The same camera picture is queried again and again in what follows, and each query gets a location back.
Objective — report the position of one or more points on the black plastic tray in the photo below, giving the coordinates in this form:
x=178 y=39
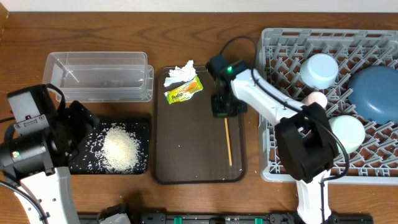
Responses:
x=109 y=146

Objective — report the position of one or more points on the light blue bowl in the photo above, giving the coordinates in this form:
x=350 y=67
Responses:
x=319 y=71

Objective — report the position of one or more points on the white tissue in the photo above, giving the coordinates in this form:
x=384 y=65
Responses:
x=184 y=74

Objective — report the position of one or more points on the yellow snack wrapper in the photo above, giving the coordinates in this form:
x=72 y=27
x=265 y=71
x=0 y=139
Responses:
x=184 y=92

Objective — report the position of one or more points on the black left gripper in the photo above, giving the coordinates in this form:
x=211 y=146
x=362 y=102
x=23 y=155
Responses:
x=84 y=125

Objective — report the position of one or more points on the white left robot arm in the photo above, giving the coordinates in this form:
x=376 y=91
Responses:
x=38 y=161

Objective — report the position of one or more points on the brown serving tray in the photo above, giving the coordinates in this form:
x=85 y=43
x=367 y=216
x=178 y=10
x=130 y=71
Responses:
x=190 y=143

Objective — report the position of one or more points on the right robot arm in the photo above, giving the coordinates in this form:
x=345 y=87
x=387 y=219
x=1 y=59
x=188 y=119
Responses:
x=305 y=143

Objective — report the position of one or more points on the dark blue plate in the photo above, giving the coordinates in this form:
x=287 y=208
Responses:
x=375 y=94

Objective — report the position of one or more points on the green bowl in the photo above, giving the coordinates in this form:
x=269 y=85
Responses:
x=349 y=130

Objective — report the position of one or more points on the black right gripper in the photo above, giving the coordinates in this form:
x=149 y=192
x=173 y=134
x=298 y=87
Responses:
x=220 y=111

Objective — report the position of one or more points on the grey dishwasher rack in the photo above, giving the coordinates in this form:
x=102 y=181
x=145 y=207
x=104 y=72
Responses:
x=282 y=51

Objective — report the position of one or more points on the pile of white rice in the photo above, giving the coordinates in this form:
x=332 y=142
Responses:
x=119 y=149

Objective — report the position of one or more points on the wooden chopstick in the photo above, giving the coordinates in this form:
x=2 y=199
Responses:
x=228 y=141

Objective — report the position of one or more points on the clear plastic bin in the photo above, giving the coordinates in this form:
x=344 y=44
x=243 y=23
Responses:
x=97 y=77

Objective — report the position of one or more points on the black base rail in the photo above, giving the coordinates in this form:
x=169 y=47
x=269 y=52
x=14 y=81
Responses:
x=164 y=218

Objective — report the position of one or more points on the pink cup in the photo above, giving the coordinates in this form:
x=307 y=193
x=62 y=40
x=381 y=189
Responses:
x=316 y=97

